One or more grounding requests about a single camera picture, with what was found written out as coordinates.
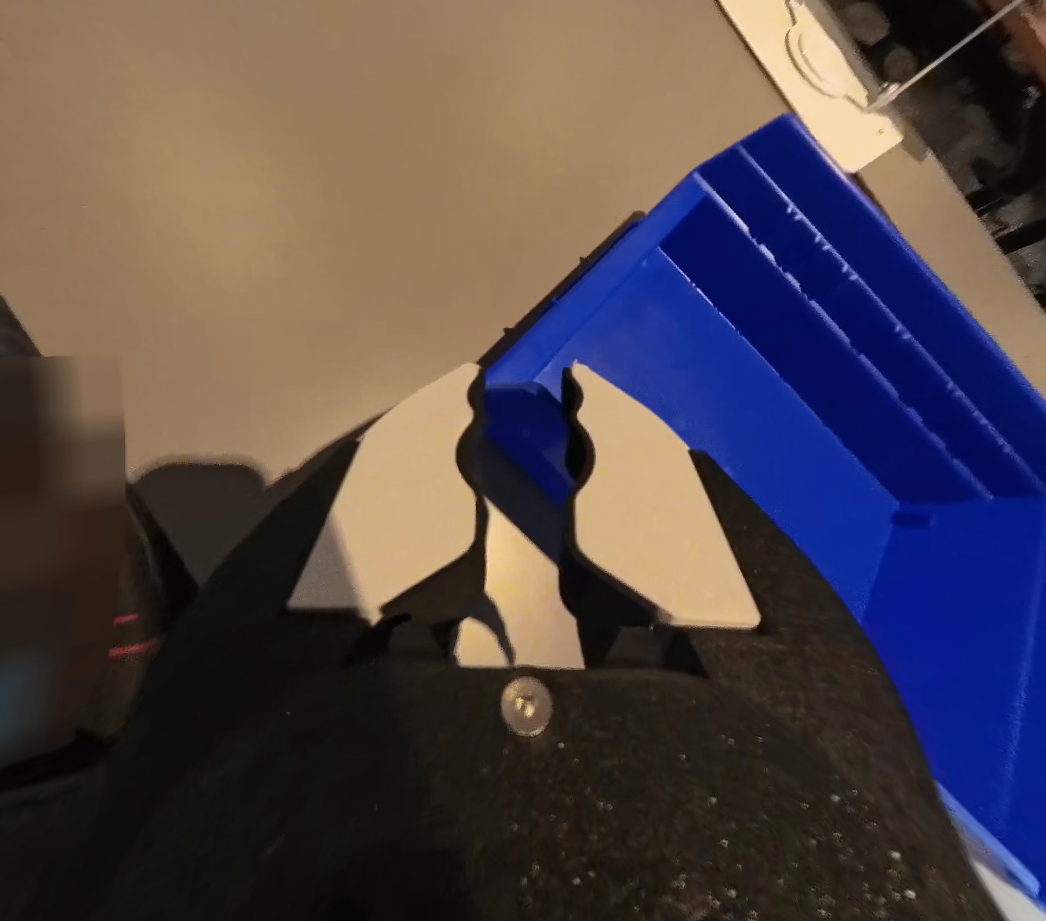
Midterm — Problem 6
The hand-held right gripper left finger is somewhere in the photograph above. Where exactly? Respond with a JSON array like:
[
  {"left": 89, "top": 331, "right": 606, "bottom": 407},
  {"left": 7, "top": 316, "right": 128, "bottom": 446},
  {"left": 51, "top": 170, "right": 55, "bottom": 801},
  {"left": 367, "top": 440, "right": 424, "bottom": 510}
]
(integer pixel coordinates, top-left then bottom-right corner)
[{"left": 286, "top": 363, "right": 489, "bottom": 662}]

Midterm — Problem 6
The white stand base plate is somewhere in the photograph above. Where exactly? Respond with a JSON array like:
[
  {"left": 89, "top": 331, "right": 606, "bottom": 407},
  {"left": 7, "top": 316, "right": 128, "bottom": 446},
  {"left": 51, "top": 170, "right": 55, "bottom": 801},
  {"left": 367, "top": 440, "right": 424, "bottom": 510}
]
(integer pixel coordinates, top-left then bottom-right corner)
[{"left": 713, "top": 0, "right": 905, "bottom": 174}]

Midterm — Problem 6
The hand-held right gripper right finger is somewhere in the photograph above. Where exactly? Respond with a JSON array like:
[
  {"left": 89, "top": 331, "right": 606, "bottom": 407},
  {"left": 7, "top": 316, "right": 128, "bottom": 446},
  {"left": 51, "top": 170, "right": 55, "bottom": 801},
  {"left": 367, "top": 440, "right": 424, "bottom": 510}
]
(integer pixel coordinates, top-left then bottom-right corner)
[{"left": 562, "top": 362, "right": 762, "bottom": 669}]

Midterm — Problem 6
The blue plastic bin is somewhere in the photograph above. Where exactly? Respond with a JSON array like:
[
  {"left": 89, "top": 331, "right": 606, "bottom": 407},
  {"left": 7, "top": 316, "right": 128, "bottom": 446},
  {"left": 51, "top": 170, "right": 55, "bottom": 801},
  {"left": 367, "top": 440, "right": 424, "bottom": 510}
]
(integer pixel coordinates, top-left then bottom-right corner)
[{"left": 482, "top": 113, "right": 1046, "bottom": 898}]

